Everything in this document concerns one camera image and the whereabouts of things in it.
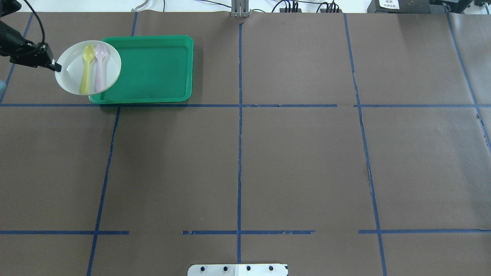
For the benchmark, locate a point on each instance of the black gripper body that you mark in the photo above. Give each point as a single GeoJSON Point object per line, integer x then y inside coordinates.
{"type": "Point", "coordinates": [11, 40]}

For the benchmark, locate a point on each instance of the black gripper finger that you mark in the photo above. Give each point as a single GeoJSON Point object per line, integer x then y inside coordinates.
{"type": "Point", "coordinates": [55, 67]}

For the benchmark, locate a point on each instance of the white camera stand post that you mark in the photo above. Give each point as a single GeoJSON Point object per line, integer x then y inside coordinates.
{"type": "Point", "coordinates": [274, 269]}

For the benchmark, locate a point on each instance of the aluminium frame post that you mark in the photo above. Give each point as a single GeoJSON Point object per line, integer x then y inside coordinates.
{"type": "Point", "coordinates": [240, 8]}

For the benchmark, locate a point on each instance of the black box device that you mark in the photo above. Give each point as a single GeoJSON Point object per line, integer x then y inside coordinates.
{"type": "Point", "coordinates": [405, 7]}

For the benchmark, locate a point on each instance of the pink plastic spoon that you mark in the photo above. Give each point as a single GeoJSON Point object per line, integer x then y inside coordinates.
{"type": "Point", "coordinates": [100, 54]}

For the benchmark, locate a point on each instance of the yellow plastic spoon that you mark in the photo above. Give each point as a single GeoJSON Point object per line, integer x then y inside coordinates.
{"type": "Point", "coordinates": [88, 55]}

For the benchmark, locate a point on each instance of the green plastic tray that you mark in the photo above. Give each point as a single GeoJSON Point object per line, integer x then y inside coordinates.
{"type": "Point", "coordinates": [155, 69]}

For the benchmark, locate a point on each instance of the white round plate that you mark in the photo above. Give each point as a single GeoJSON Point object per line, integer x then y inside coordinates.
{"type": "Point", "coordinates": [69, 79]}

